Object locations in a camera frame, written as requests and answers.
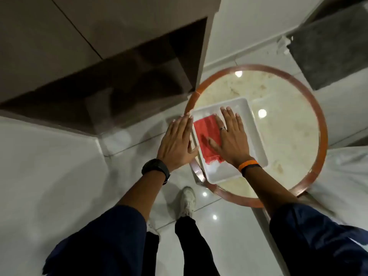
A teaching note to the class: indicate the person's right forearm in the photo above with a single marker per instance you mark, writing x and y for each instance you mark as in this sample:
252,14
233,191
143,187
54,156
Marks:
268,188

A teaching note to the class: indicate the brown wooden cabinet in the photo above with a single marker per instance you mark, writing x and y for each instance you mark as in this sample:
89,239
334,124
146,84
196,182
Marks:
86,48

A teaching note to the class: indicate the white sneaker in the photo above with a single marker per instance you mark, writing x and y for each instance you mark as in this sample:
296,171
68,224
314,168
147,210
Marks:
187,201

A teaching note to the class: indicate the person's left little finger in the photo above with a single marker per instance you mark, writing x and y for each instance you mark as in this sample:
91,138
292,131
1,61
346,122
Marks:
169,134

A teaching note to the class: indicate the white rectangular tray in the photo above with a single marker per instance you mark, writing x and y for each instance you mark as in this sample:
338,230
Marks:
253,140

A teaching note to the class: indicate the person's right thumb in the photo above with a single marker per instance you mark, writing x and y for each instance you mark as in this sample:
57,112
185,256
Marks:
215,145

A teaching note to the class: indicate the person's right middle finger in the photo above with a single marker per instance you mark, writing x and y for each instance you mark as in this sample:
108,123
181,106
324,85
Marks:
226,119

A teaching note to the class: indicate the orange wristband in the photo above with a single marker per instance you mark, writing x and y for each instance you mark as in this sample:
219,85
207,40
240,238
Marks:
247,164

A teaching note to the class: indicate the person's right little finger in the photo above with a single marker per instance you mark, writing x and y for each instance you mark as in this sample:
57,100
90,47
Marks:
240,123

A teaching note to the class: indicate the black wristwatch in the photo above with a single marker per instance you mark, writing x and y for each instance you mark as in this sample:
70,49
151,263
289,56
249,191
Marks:
155,166

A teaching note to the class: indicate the red cloth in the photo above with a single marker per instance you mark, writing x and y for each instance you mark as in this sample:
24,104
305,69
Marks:
205,135

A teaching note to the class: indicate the black trousers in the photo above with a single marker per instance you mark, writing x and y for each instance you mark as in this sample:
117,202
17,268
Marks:
195,250

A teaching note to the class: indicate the white fabric cover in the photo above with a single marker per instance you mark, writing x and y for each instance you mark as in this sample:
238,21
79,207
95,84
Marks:
345,183

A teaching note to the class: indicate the round marble table copper rim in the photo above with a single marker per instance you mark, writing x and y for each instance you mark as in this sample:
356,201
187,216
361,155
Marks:
287,117

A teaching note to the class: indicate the person's right hand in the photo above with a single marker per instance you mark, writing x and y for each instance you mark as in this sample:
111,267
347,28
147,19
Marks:
234,143

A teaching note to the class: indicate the person's left thumb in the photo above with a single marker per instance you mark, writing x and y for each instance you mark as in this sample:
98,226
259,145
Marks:
194,150

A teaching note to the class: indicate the person's left middle finger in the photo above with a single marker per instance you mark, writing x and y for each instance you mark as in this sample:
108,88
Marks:
183,127

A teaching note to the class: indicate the grey rug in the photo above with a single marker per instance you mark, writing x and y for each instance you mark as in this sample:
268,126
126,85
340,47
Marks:
333,48

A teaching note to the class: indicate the person's left forearm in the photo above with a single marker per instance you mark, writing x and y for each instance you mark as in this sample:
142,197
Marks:
143,189

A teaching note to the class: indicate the navy blue shirt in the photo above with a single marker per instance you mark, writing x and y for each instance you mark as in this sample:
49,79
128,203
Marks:
100,244

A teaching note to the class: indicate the person's left hand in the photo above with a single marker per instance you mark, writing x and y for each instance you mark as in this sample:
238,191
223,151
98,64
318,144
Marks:
175,148

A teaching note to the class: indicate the crumpled white paper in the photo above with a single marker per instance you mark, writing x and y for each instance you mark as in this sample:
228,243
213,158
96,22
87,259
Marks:
283,44

